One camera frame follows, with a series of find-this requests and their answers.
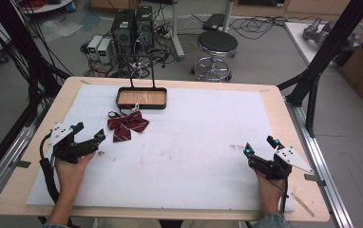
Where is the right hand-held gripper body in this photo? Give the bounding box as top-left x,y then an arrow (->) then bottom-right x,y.
248,146 -> 315,181

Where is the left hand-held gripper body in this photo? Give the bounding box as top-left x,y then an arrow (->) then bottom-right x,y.
48,122 -> 100,164

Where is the red striped bow tie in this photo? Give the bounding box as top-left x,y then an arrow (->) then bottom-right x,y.
106,109 -> 150,143

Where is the black stand with wooden tray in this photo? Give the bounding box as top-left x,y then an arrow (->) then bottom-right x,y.
114,53 -> 168,110

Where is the person's left hand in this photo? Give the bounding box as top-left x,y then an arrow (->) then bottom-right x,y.
54,151 -> 97,192

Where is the person's right hand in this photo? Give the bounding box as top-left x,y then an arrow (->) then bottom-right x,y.
255,172 -> 286,216

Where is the grey tape piece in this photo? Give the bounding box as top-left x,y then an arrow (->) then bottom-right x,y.
13,160 -> 32,169
304,173 -> 327,187

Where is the thin wooden stick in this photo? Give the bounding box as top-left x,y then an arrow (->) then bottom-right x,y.
291,190 -> 316,219

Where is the white foam mat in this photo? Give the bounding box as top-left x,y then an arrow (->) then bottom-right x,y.
26,83 -> 296,212

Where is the white power supply box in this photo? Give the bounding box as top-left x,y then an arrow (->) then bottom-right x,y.
86,34 -> 105,62
97,38 -> 114,65

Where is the white board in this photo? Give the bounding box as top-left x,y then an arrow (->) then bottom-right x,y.
283,21 -> 340,67

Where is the black computer tower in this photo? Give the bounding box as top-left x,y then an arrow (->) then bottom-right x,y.
134,5 -> 155,52
110,9 -> 137,55

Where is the black round stool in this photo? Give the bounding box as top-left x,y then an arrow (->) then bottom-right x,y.
191,30 -> 239,83

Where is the round white table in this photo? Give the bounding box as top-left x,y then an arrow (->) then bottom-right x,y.
20,0 -> 75,15

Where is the white desk leg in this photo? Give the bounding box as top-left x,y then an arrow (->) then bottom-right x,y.
221,0 -> 236,33
169,0 -> 186,62

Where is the flat black box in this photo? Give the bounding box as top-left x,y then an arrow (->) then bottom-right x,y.
201,12 -> 227,32

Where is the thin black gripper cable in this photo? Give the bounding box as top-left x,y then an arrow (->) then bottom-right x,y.
277,177 -> 290,217

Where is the black sleeved gripper cable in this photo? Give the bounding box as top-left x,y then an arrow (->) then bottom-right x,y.
39,132 -> 61,204

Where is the aluminium rail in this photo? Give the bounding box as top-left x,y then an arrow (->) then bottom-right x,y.
284,96 -> 355,228
0,122 -> 43,212

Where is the black metal frame stand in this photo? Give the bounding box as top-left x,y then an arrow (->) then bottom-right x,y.
277,0 -> 363,138
0,0 -> 73,188

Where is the tangle of floor cables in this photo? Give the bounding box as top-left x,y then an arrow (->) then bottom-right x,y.
228,14 -> 323,42

